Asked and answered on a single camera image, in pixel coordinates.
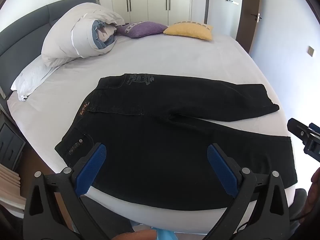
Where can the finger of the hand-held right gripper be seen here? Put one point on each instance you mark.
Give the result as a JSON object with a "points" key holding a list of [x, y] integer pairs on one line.
{"points": [[298, 130], [313, 142]]}

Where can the purple cushion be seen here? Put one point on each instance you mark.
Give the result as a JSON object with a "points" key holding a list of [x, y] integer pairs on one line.
{"points": [[145, 28]]}

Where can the grey padded headboard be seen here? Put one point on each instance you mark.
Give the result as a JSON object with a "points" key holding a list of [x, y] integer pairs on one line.
{"points": [[25, 22]]}

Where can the light blue garment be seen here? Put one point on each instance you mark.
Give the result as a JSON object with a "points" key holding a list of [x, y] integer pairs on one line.
{"points": [[165, 235]]}

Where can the person's leg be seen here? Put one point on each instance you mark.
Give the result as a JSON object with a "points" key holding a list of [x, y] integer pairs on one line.
{"points": [[135, 236]]}

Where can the beige slatted object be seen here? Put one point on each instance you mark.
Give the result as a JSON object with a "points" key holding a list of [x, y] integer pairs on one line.
{"points": [[10, 185]]}

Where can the white wall control panel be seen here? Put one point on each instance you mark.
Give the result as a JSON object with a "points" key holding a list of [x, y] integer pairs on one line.
{"points": [[232, 2]]}

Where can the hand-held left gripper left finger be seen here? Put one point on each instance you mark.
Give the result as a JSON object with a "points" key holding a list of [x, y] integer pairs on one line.
{"points": [[92, 167]]}

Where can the bed with white sheet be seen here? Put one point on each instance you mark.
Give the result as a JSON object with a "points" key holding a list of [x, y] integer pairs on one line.
{"points": [[175, 55]]}

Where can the square wall switch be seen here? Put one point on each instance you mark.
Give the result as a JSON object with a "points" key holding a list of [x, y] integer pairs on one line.
{"points": [[311, 51]]}

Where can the person's right hand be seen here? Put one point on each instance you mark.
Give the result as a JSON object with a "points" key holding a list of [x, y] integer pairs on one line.
{"points": [[316, 187]]}

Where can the black pants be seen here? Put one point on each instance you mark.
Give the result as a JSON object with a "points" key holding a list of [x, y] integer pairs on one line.
{"points": [[162, 142]]}

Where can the yellow cushion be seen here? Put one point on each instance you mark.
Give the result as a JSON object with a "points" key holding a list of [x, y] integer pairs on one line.
{"points": [[190, 30]]}

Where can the white pillow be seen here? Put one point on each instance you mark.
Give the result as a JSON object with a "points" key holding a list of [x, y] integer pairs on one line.
{"points": [[32, 77]]}

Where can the rolled white duvet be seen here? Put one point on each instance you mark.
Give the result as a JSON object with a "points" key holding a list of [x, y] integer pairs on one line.
{"points": [[65, 30]]}

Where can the dark nightstand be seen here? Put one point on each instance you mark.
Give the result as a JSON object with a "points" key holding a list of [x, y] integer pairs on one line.
{"points": [[10, 145]]}

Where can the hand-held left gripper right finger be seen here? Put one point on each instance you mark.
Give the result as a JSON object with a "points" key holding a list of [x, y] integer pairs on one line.
{"points": [[221, 167]]}

